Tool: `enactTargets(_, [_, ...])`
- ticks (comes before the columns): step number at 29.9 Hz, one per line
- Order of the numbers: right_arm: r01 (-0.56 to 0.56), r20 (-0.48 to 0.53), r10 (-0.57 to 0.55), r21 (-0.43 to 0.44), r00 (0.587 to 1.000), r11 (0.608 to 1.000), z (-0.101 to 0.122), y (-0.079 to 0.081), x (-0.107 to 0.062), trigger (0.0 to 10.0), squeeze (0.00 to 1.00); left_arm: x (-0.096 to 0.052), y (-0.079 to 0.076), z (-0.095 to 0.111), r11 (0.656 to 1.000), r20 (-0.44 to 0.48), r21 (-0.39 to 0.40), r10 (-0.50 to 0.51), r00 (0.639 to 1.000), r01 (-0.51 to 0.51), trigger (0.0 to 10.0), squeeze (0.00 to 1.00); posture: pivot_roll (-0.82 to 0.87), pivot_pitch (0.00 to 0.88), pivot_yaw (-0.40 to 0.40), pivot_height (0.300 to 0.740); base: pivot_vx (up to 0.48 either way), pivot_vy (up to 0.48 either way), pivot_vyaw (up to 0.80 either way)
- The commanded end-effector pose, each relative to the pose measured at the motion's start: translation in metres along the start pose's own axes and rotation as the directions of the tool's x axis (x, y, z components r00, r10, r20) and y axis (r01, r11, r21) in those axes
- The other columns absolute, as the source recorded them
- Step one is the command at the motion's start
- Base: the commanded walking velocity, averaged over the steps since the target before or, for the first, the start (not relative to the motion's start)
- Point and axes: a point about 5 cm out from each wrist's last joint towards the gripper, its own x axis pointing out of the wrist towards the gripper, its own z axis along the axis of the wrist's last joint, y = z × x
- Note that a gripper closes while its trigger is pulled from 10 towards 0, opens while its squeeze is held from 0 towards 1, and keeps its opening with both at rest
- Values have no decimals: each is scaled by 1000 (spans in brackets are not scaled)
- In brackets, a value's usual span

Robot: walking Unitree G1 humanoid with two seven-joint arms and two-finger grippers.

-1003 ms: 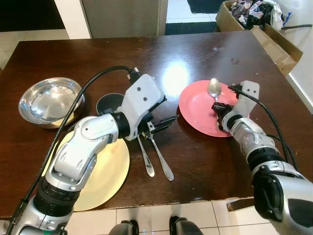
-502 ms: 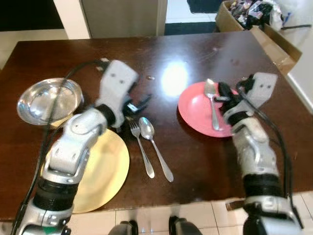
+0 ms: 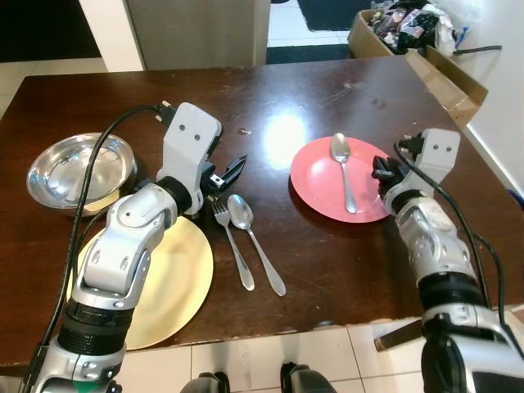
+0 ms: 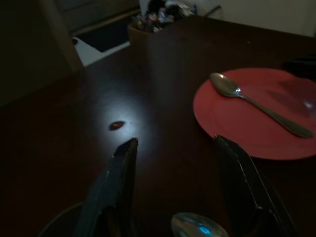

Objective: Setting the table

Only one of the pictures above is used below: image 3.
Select brown cardboard box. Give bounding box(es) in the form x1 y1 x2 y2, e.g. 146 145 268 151
347 8 490 129

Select long silver spoon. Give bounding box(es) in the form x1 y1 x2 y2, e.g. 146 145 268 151
227 193 288 298

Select black floor cable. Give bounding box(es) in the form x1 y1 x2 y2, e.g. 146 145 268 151
453 44 503 60

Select black plastic bags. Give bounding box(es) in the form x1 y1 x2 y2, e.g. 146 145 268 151
370 0 458 58

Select black robot foot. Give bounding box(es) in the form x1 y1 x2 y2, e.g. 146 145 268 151
280 362 338 393
178 372 232 393

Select pink plate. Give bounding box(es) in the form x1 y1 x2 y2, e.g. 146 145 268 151
290 135 395 224

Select silver fork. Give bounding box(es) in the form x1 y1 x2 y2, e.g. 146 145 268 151
211 199 256 292

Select yellow plate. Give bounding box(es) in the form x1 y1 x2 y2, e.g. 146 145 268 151
78 215 215 351

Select short silver spoon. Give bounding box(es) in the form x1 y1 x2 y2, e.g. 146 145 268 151
329 133 360 215

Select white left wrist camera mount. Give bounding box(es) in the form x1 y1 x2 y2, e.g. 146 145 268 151
159 102 224 216

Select grey cabinet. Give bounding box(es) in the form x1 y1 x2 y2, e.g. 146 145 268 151
124 0 272 72

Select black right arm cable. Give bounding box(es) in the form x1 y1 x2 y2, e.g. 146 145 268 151
395 141 505 332

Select black left robot foot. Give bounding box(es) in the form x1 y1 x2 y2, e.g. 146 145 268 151
178 372 232 393

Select dark floor mat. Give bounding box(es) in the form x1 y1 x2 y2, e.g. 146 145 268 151
265 43 355 66

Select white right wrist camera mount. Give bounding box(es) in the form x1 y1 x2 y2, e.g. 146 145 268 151
405 129 461 197

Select silver metal bowl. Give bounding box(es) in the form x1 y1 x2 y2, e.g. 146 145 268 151
27 133 138 210

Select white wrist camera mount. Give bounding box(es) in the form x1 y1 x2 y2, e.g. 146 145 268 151
159 102 224 216
405 129 461 197

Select black right robot foot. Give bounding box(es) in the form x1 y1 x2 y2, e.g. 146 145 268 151
280 362 338 393

